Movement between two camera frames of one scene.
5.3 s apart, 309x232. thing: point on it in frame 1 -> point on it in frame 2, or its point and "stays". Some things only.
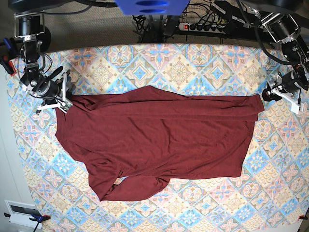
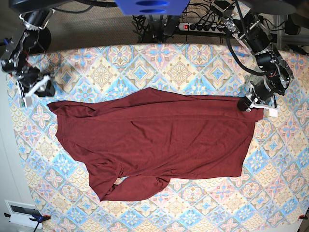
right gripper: x=291 y=84 -> x=263 y=89
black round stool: x=45 y=37 stays
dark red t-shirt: x=133 y=140 stays
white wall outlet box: x=21 y=213 stays
